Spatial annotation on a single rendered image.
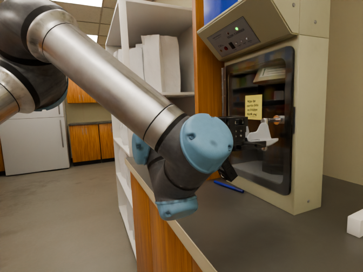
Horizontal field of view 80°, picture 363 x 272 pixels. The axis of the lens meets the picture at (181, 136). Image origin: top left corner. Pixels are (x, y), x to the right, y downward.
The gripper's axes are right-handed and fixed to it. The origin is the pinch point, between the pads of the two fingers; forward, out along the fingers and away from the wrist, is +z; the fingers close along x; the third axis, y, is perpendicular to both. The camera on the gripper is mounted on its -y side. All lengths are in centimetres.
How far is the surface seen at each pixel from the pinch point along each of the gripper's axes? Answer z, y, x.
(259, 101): 4.4, 10.9, 6.8
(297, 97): 5.7, 11.3, -5.1
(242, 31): -1.2, 30.7, 7.8
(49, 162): -127, -95, 483
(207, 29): -5.3, 34.9, 20.3
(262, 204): 3.2, -20.6, 4.1
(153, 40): 8, 62, 123
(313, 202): 13.1, -18.3, -5.2
